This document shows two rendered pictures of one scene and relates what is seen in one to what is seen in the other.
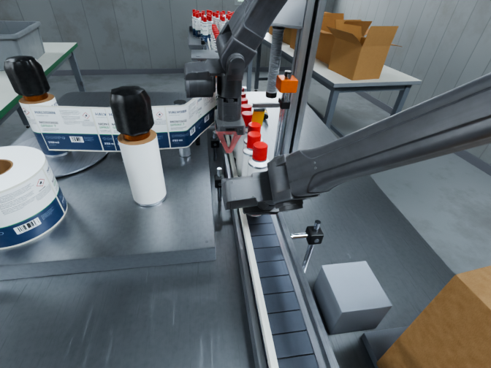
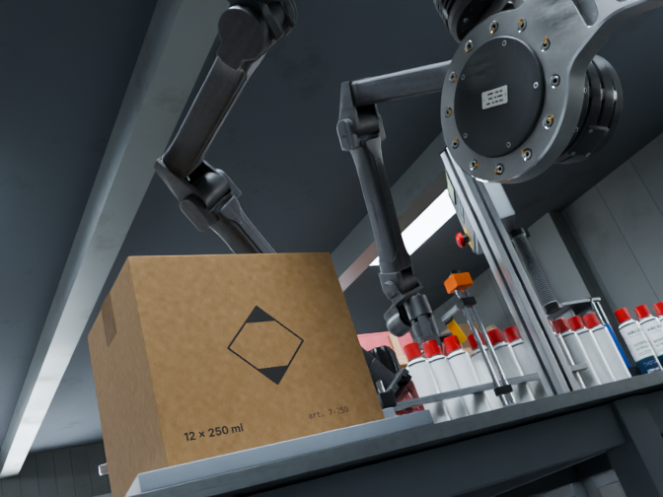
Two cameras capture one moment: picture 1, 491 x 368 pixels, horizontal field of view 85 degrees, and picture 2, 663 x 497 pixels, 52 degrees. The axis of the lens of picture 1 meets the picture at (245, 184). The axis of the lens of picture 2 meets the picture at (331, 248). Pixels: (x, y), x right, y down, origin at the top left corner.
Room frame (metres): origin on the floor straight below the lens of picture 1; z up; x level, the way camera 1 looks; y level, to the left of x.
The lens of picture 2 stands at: (-0.04, -1.34, 0.70)
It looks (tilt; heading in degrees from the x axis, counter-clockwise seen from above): 25 degrees up; 70
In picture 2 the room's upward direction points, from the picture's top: 19 degrees counter-clockwise
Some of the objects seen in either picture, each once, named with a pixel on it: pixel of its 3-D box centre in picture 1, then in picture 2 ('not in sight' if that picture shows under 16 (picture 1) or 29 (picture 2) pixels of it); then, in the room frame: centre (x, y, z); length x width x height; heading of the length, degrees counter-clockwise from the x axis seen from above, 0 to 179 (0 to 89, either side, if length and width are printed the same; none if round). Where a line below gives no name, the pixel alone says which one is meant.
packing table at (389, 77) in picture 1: (310, 86); not in sight; (3.25, -0.69, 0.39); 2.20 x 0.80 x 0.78; 17
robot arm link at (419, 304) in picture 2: (226, 83); (416, 310); (0.62, 0.06, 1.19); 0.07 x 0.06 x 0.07; 107
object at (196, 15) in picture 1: (220, 24); not in sight; (3.15, 0.35, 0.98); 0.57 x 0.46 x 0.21; 101
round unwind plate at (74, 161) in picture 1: (59, 152); not in sight; (0.75, 0.62, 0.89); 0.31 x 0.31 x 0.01
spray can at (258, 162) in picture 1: (257, 181); (426, 390); (0.53, -0.03, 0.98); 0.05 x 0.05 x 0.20
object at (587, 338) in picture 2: not in sight; (592, 356); (1.01, 0.06, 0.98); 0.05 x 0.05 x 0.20
